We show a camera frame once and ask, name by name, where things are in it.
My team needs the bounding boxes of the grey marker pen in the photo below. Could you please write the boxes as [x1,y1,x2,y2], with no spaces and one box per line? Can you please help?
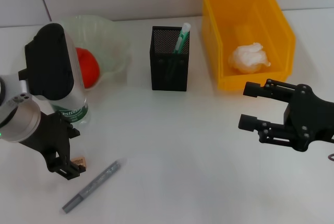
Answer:
[62,158,127,214]

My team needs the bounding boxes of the green utility knife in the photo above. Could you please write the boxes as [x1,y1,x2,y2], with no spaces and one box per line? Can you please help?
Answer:
[168,22,192,80]

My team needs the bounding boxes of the small beige eraser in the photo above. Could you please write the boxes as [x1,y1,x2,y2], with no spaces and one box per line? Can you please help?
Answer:
[71,157,87,171]

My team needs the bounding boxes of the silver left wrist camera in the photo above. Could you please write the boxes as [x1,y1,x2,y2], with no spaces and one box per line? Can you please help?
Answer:
[18,22,86,107]

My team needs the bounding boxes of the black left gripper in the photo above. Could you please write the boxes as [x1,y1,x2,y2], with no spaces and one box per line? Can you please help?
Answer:
[19,113,88,181]

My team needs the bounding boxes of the yellow plastic bin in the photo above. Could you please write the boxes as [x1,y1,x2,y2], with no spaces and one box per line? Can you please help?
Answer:
[200,0,297,91]

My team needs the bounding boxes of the green glass fruit plate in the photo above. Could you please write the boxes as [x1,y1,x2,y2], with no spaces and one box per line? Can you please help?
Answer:
[58,15,133,82]

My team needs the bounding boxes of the clear plastic water bottle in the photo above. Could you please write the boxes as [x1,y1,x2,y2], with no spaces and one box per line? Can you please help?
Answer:
[51,95,89,126]

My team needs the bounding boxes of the white paper ball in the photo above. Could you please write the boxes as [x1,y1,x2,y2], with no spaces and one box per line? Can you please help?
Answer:
[229,42,271,75]

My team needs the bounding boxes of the black mesh pen holder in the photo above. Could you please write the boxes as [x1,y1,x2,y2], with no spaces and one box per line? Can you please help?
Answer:
[150,26,190,92]

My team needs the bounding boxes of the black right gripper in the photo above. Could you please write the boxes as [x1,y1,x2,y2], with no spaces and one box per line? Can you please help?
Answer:
[237,79,334,152]

